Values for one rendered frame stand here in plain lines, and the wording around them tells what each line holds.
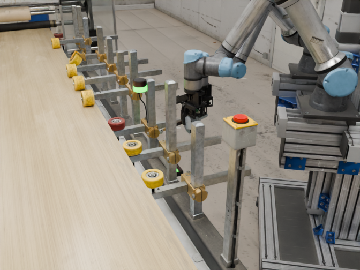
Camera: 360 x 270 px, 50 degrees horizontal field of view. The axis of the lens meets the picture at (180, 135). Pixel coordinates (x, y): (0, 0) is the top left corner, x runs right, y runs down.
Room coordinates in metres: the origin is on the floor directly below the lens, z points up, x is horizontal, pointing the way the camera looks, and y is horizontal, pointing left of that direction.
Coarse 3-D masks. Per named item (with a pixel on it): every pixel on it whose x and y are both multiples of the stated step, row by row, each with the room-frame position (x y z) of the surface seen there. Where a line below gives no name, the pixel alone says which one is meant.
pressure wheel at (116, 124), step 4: (108, 120) 1.63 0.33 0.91; (112, 120) 1.63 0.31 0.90; (116, 120) 1.62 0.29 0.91; (120, 120) 1.63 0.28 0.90; (124, 120) 1.63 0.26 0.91; (112, 124) 1.59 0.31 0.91; (116, 124) 1.58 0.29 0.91; (120, 124) 1.59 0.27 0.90; (124, 124) 1.61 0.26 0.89; (112, 128) 1.59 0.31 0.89; (116, 128) 1.58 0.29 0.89; (120, 128) 1.59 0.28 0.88
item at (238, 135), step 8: (224, 120) 0.96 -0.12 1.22; (232, 120) 0.95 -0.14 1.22; (248, 120) 0.95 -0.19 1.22; (224, 128) 0.96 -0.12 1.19; (232, 128) 0.92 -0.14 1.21; (240, 128) 0.91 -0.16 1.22; (248, 128) 0.92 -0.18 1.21; (256, 128) 0.93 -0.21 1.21; (224, 136) 0.95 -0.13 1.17; (232, 136) 0.92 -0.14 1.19; (240, 136) 0.91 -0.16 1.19; (248, 136) 0.92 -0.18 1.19; (256, 136) 0.93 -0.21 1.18; (232, 144) 0.91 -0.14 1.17; (240, 144) 0.91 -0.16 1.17; (248, 144) 0.92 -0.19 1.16
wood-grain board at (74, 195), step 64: (0, 64) 2.54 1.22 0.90; (64, 64) 2.54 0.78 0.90; (0, 128) 1.55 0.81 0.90; (64, 128) 1.55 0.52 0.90; (0, 192) 1.06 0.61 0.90; (64, 192) 1.06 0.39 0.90; (128, 192) 1.06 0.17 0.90; (0, 256) 0.77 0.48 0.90; (64, 256) 0.77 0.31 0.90; (128, 256) 0.77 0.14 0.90
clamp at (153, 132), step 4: (144, 120) 1.71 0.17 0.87; (144, 124) 1.67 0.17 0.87; (148, 128) 1.62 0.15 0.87; (152, 128) 1.62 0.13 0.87; (156, 128) 1.63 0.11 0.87; (148, 132) 1.61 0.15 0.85; (152, 132) 1.60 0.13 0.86; (156, 132) 1.61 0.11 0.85; (148, 136) 1.62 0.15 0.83; (152, 136) 1.60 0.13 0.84; (156, 136) 1.61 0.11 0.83
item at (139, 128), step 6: (162, 120) 1.73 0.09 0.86; (180, 120) 1.74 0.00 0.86; (126, 126) 1.65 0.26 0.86; (132, 126) 1.65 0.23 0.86; (138, 126) 1.65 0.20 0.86; (144, 126) 1.66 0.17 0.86; (162, 126) 1.70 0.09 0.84; (114, 132) 1.60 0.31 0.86; (120, 132) 1.61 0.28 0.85; (126, 132) 1.63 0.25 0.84; (132, 132) 1.64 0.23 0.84; (138, 132) 1.65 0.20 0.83
